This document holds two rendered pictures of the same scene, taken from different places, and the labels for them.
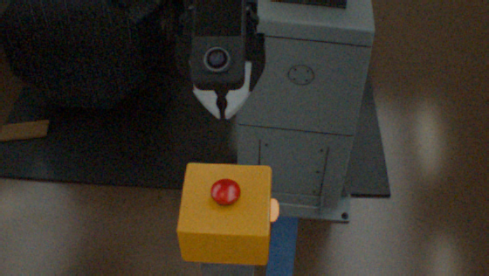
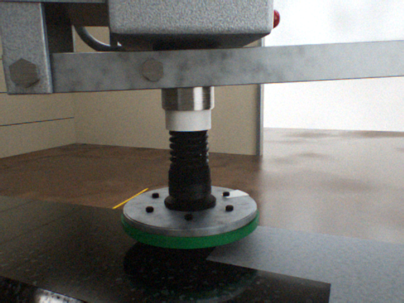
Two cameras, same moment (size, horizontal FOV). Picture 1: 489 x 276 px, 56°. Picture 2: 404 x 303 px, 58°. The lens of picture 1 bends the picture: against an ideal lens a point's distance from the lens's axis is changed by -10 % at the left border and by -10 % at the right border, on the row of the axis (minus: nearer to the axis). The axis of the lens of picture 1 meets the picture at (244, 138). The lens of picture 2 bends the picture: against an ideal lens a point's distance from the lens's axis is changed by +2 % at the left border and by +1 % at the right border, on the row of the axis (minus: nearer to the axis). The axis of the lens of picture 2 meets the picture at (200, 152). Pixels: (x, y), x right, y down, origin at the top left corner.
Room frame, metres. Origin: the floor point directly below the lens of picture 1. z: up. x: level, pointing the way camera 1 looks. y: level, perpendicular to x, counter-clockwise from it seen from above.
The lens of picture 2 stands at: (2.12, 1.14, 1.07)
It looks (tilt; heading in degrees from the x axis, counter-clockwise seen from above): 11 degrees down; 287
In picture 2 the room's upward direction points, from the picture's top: 1 degrees counter-clockwise
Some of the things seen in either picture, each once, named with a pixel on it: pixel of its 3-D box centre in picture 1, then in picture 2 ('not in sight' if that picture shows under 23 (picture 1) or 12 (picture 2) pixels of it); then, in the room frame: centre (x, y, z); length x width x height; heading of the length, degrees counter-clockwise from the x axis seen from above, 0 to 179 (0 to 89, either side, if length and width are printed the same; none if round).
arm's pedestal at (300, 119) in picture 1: (299, 91); not in sight; (1.38, -0.20, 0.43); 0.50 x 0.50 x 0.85; 82
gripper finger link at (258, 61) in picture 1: (242, 55); not in sight; (0.41, 0.00, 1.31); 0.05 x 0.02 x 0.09; 87
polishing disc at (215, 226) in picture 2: not in sight; (190, 208); (2.30, 0.62, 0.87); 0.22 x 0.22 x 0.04
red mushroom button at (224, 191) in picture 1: (225, 192); not in sight; (0.41, 0.02, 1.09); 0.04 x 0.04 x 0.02
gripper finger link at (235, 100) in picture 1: (238, 76); not in sight; (0.43, 0.01, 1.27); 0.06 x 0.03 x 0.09; 177
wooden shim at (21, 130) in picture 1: (24, 130); not in sight; (1.58, 1.05, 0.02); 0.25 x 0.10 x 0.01; 98
